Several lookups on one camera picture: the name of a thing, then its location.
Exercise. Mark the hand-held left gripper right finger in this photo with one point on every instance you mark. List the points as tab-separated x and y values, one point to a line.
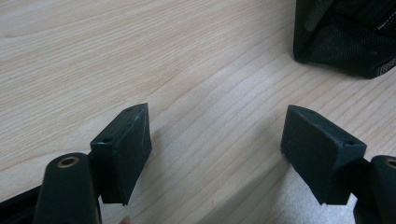
317	152

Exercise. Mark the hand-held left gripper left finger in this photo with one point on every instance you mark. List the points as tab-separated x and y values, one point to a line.
120	155

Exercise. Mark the black mesh fabric bag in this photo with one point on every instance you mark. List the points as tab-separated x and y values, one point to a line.
342	37

